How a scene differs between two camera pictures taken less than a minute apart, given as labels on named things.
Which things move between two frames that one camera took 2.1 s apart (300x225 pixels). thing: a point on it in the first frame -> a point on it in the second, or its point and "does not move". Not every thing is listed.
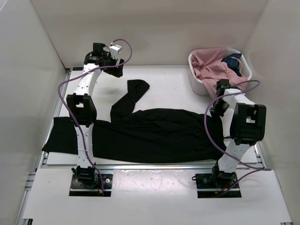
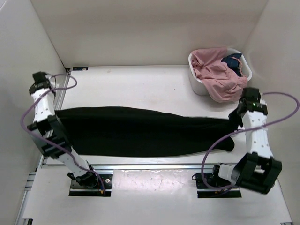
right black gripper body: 219,108 -> 236,116
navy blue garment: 233,63 does not move
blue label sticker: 77,69 does not move
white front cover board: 155,194 does not move
